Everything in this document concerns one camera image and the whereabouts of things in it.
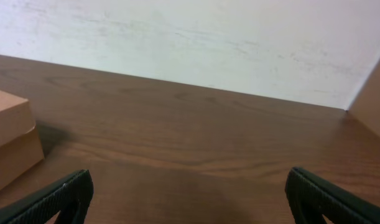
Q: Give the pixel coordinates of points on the brown side panel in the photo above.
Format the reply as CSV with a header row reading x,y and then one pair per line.
x,y
366,106

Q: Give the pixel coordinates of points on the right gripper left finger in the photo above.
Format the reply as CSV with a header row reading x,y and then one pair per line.
x,y
68,198

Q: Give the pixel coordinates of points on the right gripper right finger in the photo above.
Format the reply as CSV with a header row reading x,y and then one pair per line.
x,y
313,199

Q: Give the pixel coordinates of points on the cardboard box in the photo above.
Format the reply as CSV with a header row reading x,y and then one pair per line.
x,y
20,147

